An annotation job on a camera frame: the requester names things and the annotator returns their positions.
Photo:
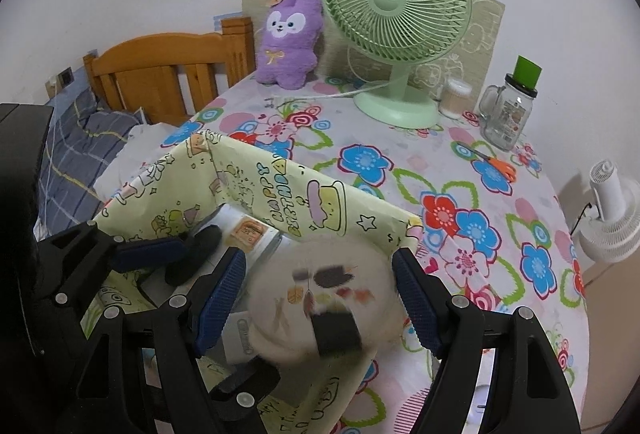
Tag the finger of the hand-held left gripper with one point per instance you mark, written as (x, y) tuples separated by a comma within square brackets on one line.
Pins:
[(245, 386), (150, 253)]

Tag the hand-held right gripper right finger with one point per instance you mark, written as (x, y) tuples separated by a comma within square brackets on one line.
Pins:
[(415, 304)]

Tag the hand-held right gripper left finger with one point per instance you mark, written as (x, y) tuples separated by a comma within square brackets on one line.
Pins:
[(222, 299)]

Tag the black rounded object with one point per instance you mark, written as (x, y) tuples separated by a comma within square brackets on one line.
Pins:
[(195, 259)]

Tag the round cream tin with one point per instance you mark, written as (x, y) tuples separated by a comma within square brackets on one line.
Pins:
[(320, 264)]

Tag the yellow cartoon print box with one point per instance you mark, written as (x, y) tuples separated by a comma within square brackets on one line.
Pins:
[(280, 184)]

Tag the white box orange print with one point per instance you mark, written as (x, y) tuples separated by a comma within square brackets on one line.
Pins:
[(250, 234)]

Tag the blue plaid bedding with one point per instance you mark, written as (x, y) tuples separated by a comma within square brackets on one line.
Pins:
[(75, 153)]

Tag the floral tablecloth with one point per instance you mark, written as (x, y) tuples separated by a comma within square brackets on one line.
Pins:
[(400, 148)]

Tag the wooden bed headboard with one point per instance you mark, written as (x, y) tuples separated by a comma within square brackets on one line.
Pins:
[(150, 58)]

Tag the clear cotton swab jar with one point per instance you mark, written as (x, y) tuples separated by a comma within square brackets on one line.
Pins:
[(454, 101)]

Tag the glass mug jar green lid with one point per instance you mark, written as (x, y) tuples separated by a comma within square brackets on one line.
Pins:
[(507, 118)]

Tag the white circulator fan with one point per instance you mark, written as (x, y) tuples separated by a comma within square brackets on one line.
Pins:
[(612, 224)]

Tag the purple plush toy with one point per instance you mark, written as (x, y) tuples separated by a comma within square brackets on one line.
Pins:
[(287, 58)]

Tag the light blue paper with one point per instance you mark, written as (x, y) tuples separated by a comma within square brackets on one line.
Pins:
[(222, 17)]

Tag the beige cartoon print mat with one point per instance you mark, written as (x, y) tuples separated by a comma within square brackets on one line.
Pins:
[(487, 23)]

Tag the wall socket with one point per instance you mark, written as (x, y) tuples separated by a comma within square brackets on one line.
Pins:
[(66, 77)]

